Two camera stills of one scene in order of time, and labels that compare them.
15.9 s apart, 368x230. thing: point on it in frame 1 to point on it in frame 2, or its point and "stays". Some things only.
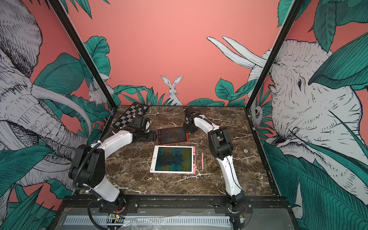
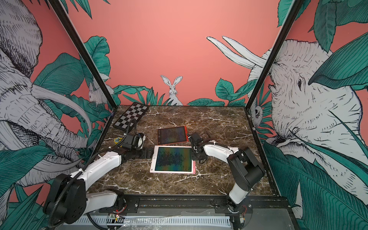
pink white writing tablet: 173,159 stays
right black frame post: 296,6 stays
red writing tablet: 172,135 stays
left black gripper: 153,136 to 145,155
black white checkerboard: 135,110 stays
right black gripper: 185,129 to 192,156
